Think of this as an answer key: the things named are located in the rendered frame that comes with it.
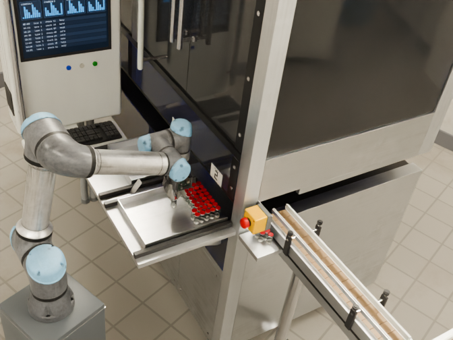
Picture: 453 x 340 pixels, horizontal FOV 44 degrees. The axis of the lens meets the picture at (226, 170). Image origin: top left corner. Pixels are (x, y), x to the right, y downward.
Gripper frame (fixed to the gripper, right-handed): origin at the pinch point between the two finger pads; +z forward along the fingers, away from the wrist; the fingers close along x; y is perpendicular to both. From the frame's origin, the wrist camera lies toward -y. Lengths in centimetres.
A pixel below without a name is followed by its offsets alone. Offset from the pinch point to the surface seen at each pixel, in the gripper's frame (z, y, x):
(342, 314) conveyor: 3, 72, 27
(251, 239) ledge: 5.2, 28.5, 18.6
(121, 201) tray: 3.2, -8.2, -18.0
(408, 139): -17, 24, 97
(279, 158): -27.1, 23.8, 28.2
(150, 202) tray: 5.0, -4.9, -7.2
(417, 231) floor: 93, -1, 178
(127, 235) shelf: 5.3, 7.9, -22.1
